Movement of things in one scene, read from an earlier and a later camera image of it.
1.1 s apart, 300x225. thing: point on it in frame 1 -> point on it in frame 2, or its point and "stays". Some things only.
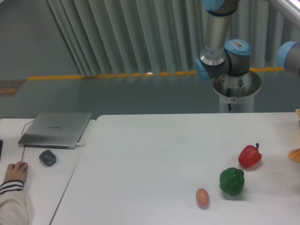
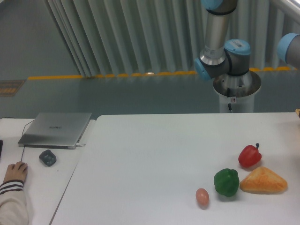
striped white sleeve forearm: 13,207 stays
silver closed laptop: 53,130 stays
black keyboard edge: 1,144 stays
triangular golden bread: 294,155 -> 263,180
